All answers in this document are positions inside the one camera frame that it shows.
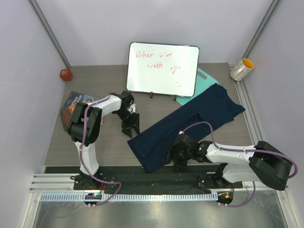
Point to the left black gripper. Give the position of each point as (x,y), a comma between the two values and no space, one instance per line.
(134,124)

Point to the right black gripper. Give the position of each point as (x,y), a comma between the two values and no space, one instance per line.
(179,165)

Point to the blue nineteen eighty-four book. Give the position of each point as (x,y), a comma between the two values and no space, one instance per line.
(76,97)

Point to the dark blue t shirt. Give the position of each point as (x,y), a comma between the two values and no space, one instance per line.
(208,111)

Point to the dark orange cover book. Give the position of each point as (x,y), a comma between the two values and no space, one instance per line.
(66,112)

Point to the white whiteboard with red writing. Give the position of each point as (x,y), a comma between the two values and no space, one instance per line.
(165,69)

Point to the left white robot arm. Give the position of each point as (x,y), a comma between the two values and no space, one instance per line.
(84,129)

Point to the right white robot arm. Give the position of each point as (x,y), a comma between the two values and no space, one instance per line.
(256,163)

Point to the red cube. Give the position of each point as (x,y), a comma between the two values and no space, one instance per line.
(66,74)

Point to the white mug yellow inside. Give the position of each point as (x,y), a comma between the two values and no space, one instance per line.
(241,69)

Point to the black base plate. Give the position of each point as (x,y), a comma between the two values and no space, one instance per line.
(134,180)

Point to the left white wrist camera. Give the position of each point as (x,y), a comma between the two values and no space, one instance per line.
(132,108)

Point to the aluminium rail frame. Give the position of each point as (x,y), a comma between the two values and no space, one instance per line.
(111,146)

